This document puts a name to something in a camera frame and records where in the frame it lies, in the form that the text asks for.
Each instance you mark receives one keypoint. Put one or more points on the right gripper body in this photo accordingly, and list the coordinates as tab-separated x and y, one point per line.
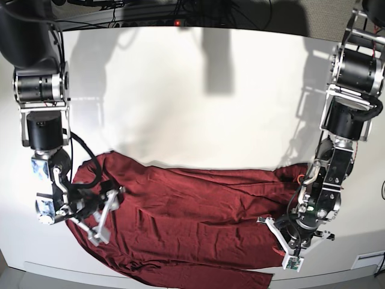
92	209

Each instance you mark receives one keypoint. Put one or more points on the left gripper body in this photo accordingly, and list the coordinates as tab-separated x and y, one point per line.
293	239

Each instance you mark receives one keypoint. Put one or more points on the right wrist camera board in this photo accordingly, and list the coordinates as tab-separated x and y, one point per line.
99	237

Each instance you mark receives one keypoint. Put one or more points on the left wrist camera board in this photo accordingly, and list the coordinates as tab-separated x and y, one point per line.
292	263

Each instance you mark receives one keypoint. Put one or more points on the black power strip red switch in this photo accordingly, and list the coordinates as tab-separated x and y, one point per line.
153	22

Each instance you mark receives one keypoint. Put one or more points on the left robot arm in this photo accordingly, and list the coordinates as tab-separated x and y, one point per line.
352	100

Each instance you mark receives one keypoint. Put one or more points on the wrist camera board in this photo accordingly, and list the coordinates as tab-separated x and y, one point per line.
292	263
99	237

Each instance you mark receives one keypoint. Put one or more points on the dark red long-sleeve shirt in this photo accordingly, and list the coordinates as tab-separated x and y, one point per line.
193	228

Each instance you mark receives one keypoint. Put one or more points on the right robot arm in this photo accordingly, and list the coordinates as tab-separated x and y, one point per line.
34	44

